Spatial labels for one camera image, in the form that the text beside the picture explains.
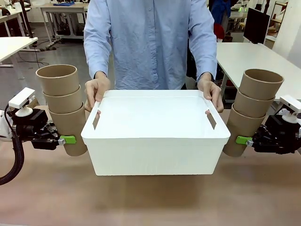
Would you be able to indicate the blue hanging jacket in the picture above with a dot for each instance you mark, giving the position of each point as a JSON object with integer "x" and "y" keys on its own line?
{"x": 222, "y": 10}

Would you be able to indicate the white desk with dark drawers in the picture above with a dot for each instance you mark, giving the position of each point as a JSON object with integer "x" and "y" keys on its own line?
{"x": 11, "y": 22}

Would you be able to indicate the grey top metal desk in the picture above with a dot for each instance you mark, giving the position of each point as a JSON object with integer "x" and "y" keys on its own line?
{"x": 63, "y": 10}

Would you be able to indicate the black pole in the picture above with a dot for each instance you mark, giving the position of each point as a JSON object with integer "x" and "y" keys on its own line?
{"x": 26, "y": 18}

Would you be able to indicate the black monitor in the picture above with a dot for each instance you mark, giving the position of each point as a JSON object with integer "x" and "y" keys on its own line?
{"x": 256, "y": 23}

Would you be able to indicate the white plastic basket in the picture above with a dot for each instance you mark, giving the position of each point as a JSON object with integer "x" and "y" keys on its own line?
{"x": 152, "y": 150}

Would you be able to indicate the person's right forearm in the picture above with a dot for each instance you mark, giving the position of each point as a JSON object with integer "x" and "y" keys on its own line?
{"x": 97, "y": 58}

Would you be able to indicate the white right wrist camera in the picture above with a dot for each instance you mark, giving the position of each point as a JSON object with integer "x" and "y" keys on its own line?
{"x": 290, "y": 102}

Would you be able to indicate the person in blue shirt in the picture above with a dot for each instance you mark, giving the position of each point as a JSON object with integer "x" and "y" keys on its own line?
{"x": 150, "y": 47}

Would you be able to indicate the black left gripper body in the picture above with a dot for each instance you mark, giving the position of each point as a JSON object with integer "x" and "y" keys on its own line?
{"x": 26, "y": 129}

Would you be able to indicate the person's right hand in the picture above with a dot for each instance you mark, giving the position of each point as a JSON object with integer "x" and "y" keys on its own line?
{"x": 98, "y": 87}

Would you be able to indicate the white side table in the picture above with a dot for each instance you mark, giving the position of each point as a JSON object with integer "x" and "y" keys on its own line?
{"x": 254, "y": 58}

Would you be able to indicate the person's left hand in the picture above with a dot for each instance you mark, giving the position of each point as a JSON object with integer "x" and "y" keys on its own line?
{"x": 211, "y": 91}

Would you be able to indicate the person's left forearm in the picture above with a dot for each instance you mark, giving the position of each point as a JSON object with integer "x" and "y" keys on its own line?
{"x": 204, "y": 58}

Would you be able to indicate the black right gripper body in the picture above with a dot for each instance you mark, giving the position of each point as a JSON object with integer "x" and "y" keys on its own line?
{"x": 282, "y": 131}

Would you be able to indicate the blue cloth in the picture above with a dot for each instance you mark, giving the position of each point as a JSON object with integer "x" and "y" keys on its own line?
{"x": 63, "y": 3}

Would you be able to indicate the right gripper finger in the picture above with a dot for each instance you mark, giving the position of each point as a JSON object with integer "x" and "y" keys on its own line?
{"x": 241, "y": 140}
{"x": 261, "y": 133}

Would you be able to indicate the red object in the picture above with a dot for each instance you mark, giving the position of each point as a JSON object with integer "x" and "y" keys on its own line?
{"x": 219, "y": 31}

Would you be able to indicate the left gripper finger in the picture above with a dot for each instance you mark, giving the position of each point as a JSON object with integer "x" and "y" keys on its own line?
{"x": 69, "y": 139}
{"x": 51, "y": 128}

